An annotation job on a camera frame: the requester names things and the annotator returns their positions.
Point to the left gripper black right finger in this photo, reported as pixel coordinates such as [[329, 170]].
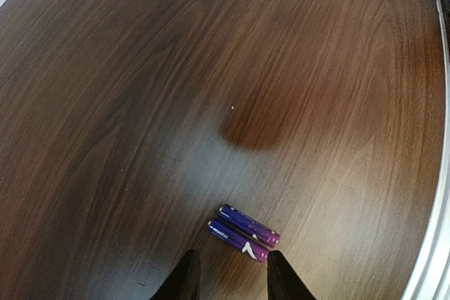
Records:
[[282, 280]]

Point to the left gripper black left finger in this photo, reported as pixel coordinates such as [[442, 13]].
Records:
[[184, 280]]

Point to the blue battery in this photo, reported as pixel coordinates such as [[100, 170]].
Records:
[[239, 242], [248, 225]]

